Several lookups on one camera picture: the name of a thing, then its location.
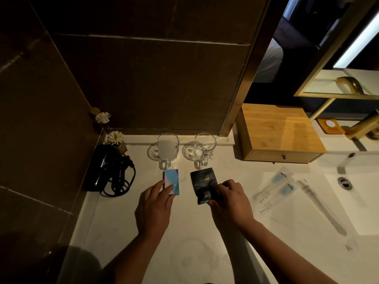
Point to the round glass coaster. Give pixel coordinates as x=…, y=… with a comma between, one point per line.
x=152, y=152
x=187, y=152

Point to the gold faucet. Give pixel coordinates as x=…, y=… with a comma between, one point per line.
x=362, y=127

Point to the person's right thumb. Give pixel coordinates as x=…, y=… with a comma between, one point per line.
x=213, y=203

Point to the clear wrapped toothbrush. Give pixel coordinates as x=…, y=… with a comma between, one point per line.
x=278, y=196
x=271, y=183

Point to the black foil sachet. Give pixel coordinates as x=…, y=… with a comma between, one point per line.
x=201, y=183

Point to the white bed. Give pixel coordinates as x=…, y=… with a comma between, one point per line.
x=268, y=63

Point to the person's left thumb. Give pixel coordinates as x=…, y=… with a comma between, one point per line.
x=169, y=194

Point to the person's right hand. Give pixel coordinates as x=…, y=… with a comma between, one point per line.
x=234, y=205

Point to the metal sink drain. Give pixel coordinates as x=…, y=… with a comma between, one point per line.
x=345, y=183

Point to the gold framed mirror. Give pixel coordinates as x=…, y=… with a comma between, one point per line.
x=340, y=85

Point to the person's left forearm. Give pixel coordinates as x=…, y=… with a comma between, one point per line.
x=134, y=260

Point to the wooden drawer box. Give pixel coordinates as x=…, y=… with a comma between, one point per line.
x=275, y=130

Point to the gold diffuser bottle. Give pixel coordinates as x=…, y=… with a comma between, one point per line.
x=122, y=149

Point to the clear glass mug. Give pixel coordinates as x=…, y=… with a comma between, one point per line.
x=205, y=147
x=167, y=149

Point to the person's left hand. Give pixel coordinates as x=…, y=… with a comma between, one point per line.
x=152, y=211

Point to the black hair dryer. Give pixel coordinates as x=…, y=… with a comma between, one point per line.
x=102, y=165

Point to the white diffuser flower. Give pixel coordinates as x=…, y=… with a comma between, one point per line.
x=115, y=138

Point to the clear wrapped comb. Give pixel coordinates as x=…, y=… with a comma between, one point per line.
x=325, y=209

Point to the orange wooden tray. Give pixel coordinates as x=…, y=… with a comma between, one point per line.
x=324, y=128

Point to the small blue pink box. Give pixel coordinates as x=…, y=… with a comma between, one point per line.
x=172, y=180

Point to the gold metal wall trim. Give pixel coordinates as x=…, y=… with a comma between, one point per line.
x=245, y=73

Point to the person's right forearm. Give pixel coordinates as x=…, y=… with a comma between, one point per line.
x=284, y=257

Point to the white sink basin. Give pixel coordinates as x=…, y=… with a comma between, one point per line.
x=355, y=204

